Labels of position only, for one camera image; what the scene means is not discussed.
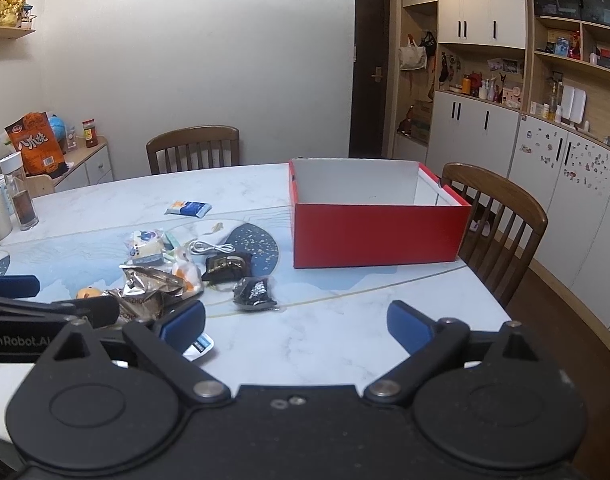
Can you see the white base cabinet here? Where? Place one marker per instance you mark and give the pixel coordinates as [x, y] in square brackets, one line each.
[560, 185]

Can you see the orange round snack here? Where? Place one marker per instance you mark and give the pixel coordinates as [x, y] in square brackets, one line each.
[87, 292]

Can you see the wooden wall shelf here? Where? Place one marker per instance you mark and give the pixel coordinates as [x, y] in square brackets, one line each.
[10, 32]

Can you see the clear packet orange pastry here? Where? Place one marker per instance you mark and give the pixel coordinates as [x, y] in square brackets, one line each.
[187, 272]

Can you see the brown wooden chair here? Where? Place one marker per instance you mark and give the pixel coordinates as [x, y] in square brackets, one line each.
[195, 135]
[500, 195]

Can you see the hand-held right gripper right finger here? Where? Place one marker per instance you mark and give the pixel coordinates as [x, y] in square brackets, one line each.
[405, 325]

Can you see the dark brown snack packet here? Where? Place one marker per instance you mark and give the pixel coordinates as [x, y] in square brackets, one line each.
[225, 266]

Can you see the wooden open shelf unit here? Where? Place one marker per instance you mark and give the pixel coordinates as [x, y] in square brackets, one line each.
[560, 60]

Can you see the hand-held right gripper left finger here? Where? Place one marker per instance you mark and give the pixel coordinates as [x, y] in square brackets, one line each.
[185, 322]

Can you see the blue globe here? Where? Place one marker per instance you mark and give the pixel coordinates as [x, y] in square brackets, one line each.
[56, 127]

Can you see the red cardboard box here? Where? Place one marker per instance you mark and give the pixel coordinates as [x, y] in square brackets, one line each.
[375, 235]

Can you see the black snack in clear packet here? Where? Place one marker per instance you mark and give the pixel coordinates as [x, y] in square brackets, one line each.
[255, 292]

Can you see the marble patterned desktop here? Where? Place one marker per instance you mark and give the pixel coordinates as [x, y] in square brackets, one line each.
[335, 310]

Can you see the black hanging bag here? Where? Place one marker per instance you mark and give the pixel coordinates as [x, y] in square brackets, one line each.
[428, 42]

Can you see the blue tissue pack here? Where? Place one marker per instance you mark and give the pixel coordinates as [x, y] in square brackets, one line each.
[190, 208]

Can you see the white side cabinet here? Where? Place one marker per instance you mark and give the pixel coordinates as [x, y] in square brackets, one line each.
[90, 170]

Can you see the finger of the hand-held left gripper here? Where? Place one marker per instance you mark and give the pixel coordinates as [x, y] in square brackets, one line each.
[92, 310]
[12, 286]

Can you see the red capped sauce bottle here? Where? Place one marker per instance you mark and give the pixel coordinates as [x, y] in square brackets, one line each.
[90, 135]

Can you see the white wall cabinet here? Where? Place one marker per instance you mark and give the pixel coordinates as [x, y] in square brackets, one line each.
[480, 0]

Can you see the glass bottle white lid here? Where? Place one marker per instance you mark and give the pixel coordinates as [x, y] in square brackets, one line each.
[20, 200]

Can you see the brown cardboard box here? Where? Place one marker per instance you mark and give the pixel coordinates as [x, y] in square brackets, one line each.
[421, 120]

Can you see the light wooden stand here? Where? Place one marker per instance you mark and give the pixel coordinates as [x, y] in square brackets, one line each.
[40, 186]

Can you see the orange snack bag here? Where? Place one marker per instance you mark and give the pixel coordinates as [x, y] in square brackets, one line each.
[35, 145]

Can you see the small clear desk ornament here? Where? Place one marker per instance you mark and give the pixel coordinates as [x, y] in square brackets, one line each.
[72, 139]

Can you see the white tote bag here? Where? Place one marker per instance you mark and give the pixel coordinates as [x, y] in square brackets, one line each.
[412, 55]

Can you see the white bread packet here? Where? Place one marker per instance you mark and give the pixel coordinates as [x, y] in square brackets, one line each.
[145, 249]

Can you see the silver foil packet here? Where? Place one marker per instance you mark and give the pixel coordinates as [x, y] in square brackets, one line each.
[150, 285]

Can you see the dark brown door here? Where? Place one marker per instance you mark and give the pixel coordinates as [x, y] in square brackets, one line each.
[367, 60]

